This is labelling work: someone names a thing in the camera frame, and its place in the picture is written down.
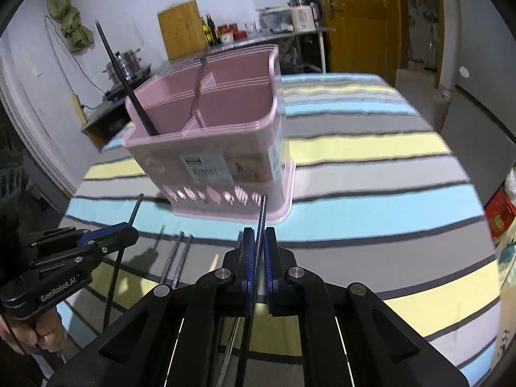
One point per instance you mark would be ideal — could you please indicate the red jar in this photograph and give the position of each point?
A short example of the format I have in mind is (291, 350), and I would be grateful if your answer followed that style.
(225, 34)

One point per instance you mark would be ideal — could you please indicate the striped tablecloth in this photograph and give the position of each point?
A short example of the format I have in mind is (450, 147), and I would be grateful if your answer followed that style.
(363, 177)

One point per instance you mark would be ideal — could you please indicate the white electric kettle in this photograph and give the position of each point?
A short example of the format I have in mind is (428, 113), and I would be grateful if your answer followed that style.
(302, 16)

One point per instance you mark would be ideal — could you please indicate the white round magnet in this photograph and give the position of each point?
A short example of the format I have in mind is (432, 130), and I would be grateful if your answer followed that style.
(464, 71)

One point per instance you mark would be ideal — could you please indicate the yellow power strip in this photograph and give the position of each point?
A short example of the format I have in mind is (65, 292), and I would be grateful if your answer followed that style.
(78, 109)

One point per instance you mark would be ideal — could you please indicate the black induction cooker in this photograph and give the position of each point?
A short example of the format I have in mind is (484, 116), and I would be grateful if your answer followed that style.
(121, 88)

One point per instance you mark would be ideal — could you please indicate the dark glass bottle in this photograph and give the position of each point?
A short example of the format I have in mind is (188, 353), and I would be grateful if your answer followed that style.
(211, 30)

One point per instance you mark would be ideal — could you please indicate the yellow wooden door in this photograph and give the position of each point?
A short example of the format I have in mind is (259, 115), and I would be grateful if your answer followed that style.
(358, 20)

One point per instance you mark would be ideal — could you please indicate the yellow oil bottle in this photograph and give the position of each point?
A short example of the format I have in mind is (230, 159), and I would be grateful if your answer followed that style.
(203, 32)

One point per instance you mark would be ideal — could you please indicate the person's left hand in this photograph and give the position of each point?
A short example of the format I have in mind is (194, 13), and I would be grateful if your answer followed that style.
(44, 328)

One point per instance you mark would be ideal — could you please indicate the small steel side table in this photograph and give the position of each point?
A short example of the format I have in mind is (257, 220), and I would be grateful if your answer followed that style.
(100, 125)

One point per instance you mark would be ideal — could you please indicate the grey refrigerator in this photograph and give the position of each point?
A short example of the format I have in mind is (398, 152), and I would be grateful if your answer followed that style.
(483, 137)

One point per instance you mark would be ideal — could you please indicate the pink plastic utensil holder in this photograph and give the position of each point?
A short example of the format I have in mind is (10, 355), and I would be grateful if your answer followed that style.
(225, 149)

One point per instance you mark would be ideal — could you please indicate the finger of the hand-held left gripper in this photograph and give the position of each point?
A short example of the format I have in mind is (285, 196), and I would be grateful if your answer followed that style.
(100, 234)
(117, 242)

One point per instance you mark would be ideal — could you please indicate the red box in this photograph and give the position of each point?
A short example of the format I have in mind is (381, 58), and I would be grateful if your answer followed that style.
(500, 215)

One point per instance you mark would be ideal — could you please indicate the steel counter table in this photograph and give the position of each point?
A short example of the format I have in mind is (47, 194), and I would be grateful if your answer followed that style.
(306, 32)

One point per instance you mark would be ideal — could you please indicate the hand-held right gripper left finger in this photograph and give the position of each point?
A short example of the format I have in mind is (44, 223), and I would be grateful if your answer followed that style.
(248, 262)

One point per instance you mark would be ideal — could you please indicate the clear plastic container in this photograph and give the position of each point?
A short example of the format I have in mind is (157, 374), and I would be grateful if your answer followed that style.
(274, 20)

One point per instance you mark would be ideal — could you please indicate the wooden cutting board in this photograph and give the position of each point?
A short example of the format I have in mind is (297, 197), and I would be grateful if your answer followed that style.
(181, 32)

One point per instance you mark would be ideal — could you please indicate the clear drinking glass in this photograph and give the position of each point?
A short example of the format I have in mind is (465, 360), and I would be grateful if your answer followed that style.
(250, 29)

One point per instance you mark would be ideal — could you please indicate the green curtain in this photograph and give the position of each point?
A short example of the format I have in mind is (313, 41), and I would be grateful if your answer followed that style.
(70, 20)

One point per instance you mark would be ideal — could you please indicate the stainless steel pot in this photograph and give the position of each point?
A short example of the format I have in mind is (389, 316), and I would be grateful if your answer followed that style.
(125, 64)

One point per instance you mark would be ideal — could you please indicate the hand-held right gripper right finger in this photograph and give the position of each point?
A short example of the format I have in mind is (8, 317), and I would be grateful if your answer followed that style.
(271, 266)

